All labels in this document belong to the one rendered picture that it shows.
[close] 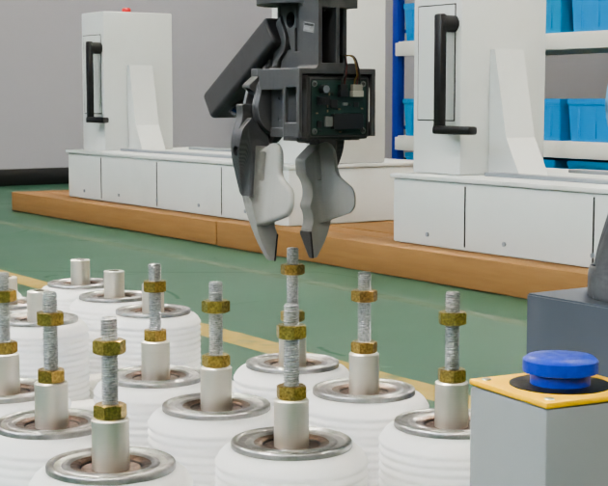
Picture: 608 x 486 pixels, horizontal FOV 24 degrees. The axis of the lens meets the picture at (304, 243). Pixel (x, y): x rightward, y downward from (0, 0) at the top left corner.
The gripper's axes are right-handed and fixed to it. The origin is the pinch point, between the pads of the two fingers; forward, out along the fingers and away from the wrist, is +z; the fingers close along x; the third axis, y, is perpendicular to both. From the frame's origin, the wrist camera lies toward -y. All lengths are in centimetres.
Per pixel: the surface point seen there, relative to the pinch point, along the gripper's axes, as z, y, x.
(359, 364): 7.7, 13.1, -2.1
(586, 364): 2.3, 42.8, -8.6
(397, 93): -14, -555, 424
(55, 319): 2.8, 10.8, -24.6
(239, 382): 10.9, 0.4, -4.7
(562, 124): 2, -427, 432
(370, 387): 9.4, 13.5, -1.4
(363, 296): 2.8, 13.1, -1.8
